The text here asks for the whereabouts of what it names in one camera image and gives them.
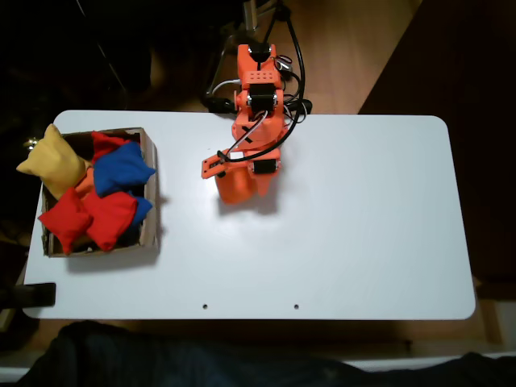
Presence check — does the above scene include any blue bean bag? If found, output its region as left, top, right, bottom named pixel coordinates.
left=92, top=140, right=157, bottom=198
left=128, top=195, right=154, bottom=231

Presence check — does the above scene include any cardboard box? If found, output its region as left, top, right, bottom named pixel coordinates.
left=41, top=127, right=160, bottom=259

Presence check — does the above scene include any red bean bag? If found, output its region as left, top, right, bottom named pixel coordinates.
left=38, top=186, right=94, bottom=255
left=90, top=131, right=132, bottom=164
left=82, top=189, right=139, bottom=252

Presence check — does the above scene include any yellow bean bag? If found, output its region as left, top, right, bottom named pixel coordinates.
left=15, top=123, right=92, bottom=201

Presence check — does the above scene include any black table clamp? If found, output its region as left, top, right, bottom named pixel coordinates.
left=206, top=94, right=237, bottom=114
left=285, top=98, right=314, bottom=117
left=0, top=282, right=56, bottom=310

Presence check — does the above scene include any grey metal stand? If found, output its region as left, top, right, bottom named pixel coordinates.
left=207, top=0, right=283, bottom=98

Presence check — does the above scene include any person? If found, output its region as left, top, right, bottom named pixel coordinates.
left=18, top=320, right=516, bottom=387

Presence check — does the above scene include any white servo wire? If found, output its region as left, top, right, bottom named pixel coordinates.
left=228, top=111, right=270, bottom=157

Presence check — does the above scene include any orange camera mount plate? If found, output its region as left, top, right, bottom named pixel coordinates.
left=200, top=149, right=253, bottom=181

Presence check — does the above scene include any thick black cable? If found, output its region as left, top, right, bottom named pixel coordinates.
left=216, top=0, right=307, bottom=162

